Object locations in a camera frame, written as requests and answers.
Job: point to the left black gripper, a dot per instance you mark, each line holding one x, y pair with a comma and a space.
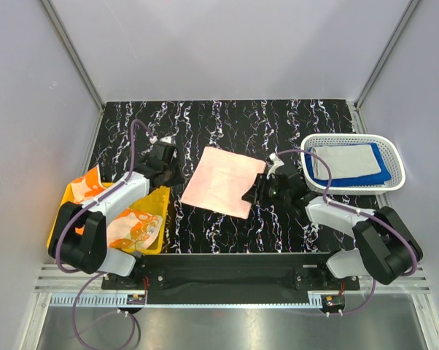
179, 178

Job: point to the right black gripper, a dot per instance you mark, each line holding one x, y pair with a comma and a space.
257, 195

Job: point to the pink white towel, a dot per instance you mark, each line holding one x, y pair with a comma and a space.
220, 180

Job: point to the orange towel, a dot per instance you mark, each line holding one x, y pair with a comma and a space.
89, 186

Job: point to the cream terry towel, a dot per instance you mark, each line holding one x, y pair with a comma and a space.
344, 162

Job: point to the blue towel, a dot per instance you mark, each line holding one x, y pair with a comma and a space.
363, 180

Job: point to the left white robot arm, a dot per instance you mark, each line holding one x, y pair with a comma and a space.
78, 241

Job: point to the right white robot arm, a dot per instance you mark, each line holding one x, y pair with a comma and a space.
384, 248

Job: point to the yellow plastic bin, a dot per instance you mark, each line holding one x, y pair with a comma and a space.
150, 221

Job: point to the white perforated basket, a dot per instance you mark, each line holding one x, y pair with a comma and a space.
388, 152

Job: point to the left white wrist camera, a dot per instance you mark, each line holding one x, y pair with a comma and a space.
168, 140

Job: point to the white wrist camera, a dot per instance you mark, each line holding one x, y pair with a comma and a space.
168, 140
276, 163

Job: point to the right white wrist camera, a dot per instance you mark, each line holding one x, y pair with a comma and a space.
276, 163

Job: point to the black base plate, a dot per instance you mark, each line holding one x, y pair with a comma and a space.
265, 279

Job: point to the white slotted cable duct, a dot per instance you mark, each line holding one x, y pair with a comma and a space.
103, 300

